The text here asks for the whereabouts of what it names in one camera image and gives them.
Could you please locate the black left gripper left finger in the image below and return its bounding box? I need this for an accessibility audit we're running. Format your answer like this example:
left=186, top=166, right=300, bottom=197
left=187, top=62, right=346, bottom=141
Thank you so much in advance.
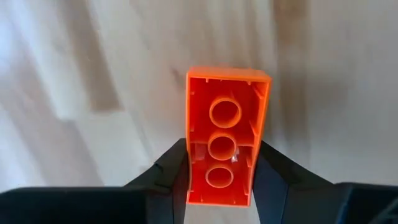
left=0, top=138, right=190, bottom=224

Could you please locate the orange toy block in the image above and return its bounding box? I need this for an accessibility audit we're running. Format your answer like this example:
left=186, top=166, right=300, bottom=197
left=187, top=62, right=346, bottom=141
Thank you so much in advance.
left=185, top=65, right=274, bottom=208

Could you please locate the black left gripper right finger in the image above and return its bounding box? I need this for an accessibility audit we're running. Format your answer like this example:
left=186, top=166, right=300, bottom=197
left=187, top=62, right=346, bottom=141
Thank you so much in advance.
left=252, top=140, right=398, bottom=224

